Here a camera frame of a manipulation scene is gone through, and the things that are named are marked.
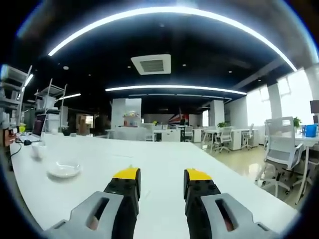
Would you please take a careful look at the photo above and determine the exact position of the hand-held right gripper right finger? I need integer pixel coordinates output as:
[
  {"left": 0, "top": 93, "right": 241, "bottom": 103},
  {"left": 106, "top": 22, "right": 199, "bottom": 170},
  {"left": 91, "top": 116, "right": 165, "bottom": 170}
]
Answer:
[{"left": 183, "top": 168, "right": 280, "bottom": 239}]

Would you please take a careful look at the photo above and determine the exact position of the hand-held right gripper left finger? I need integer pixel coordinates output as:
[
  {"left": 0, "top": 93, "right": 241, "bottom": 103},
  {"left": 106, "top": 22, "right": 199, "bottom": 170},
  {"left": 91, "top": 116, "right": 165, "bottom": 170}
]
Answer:
[{"left": 44, "top": 167, "right": 141, "bottom": 239}]

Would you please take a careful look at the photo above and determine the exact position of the white coffee tray saucer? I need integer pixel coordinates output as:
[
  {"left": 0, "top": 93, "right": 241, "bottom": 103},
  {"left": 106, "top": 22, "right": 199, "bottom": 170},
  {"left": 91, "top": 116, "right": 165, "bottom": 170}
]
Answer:
[{"left": 46, "top": 160, "right": 82, "bottom": 178}]

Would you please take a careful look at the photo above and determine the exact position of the white coffee cup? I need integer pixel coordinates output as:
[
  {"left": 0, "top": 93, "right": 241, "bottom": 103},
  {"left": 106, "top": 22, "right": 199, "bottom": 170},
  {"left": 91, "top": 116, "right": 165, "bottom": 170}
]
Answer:
[{"left": 30, "top": 141, "right": 47, "bottom": 159}]

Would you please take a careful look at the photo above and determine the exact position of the white tabletop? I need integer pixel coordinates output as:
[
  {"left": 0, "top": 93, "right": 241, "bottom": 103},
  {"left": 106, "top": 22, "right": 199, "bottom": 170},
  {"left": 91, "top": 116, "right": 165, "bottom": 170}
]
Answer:
[{"left": 9, "top": 132, "right": 300, "bottom": 232}]

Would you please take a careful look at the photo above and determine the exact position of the white mesh office chair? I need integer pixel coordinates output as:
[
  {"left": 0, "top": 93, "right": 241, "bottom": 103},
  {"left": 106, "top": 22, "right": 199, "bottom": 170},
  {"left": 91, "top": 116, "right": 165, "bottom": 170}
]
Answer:
[
  {"left": 241, "top": 123, "right": 254, "bottom": 150},
  {"left": 254, "top": 116, "right": 305, "bottom": 199},
  {"left": 211, "top": 126, "right": 234, "bottom": 154}
]

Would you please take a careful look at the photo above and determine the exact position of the white desk partition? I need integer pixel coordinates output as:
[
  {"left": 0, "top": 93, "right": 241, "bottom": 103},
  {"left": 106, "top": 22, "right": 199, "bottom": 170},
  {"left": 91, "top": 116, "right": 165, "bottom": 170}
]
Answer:
[{"left": 113, "top": 126, "right": 150, "bottom": 141}]

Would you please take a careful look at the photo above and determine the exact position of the white office desk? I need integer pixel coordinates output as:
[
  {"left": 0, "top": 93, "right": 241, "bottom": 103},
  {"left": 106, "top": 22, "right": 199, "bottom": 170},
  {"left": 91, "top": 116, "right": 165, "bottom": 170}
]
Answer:
[
  {"left": 291, "top": 130, "right": 319, "bottom": 205},
  {"left": 225, "top": 128, "right": 259, "bottom": 151}
]

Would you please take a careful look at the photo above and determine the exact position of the open laptop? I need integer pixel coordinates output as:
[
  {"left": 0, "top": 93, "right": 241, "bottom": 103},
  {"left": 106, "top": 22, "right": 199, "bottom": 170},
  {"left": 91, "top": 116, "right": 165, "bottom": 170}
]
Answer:
[{"left": 16, "top": 114, "right": 47, "bottom": 143}]

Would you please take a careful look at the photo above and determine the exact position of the short ceiling light strip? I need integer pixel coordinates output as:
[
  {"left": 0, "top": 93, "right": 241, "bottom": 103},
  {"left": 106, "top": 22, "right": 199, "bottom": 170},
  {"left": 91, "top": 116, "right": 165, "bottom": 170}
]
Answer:
[{"left": 105, "top": 85, "right": 247, "bottom": 96}]

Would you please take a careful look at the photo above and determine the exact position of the white metal shelf rack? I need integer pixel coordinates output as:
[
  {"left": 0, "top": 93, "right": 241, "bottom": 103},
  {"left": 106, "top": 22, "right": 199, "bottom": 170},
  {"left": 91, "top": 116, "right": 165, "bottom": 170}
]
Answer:
[{"left": 34, "top": 78, "right": 68, "bottom": 134}]

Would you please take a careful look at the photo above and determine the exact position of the blue container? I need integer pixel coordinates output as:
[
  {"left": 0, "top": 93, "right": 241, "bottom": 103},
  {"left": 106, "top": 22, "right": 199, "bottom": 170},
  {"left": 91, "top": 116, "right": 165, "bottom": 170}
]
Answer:
[{"left": 302, "top": 124, "right": 318, "bottom": 137}]

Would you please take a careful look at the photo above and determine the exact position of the brown box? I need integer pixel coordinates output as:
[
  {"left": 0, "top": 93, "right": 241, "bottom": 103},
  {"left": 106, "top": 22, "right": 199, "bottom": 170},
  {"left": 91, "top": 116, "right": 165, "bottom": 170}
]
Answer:
[{"left": 0, "top": 128, "right": 15, "bottom": 147}]

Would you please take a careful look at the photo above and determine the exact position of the ceiling air conditioner vent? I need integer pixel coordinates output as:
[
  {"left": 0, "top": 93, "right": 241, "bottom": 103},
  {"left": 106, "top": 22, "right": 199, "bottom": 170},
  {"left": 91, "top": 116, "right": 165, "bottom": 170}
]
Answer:
[{"left": 131, "top": 54, "right": 172, "bottom": 75}]

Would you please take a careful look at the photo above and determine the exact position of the grey shelf unit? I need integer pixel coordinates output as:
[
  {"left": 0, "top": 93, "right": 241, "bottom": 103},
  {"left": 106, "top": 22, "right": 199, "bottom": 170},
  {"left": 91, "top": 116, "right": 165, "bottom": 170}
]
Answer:
[{"left": 0, "top": 65, "right": 33, "bottom": 130}]

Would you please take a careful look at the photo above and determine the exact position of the long ceiling light strip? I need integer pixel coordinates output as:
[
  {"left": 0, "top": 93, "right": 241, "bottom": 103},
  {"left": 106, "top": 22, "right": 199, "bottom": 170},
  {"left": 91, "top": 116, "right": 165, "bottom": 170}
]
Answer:
[{"left": 47, "top": 6, "right": 298, "bottom": 72}]

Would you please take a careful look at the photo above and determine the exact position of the flag wall poster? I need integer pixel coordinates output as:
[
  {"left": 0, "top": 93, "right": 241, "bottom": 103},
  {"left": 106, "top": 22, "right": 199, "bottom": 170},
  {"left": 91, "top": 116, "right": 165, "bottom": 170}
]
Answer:
[{"left": 168, "top": 107, "right": 190, "bottom": 125}]

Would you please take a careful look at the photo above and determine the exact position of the black cable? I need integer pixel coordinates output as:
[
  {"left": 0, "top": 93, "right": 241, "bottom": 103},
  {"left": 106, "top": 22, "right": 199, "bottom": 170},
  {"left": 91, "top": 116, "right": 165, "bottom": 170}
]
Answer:
[{"left": 9, "top": 142, "right": 23, "bottom": 158}]

